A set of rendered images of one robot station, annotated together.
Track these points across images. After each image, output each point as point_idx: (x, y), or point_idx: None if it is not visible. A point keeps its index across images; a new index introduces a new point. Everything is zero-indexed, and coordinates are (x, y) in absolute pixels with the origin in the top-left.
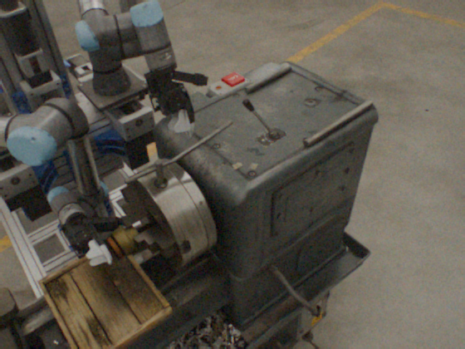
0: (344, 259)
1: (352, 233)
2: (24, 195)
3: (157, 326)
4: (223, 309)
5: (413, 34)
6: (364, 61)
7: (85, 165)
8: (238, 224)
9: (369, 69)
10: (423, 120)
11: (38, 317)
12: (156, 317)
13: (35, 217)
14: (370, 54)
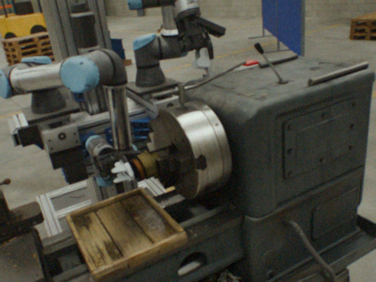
0: (361, 240)
1: (371, 252)
2: (67, 156)
3: (170, 254)
4: (239, 276)
5: None
6: (369, 127)
7: (121, 116)
8: (250, 144)
9: (374, 132)
10: None
11: (60, 242)
12: (170, 238)
13: (73, 181)
14: (374, 122)
